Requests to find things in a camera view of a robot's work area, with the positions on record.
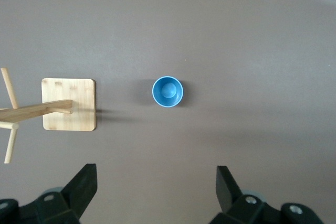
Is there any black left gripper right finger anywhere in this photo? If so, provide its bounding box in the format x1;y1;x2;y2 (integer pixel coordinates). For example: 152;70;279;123
209;165;322;224

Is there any wooden mug tree stand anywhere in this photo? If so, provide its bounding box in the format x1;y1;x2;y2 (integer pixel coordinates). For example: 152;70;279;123
0;67;97;165

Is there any brown table mat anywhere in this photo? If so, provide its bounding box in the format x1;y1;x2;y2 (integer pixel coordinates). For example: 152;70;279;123
0;0;336;224

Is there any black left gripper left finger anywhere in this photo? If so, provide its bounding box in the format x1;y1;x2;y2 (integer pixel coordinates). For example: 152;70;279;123
0;163;99;224

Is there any light blue plastic cup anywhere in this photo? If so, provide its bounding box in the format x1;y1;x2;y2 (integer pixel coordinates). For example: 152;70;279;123
152;76;185;109

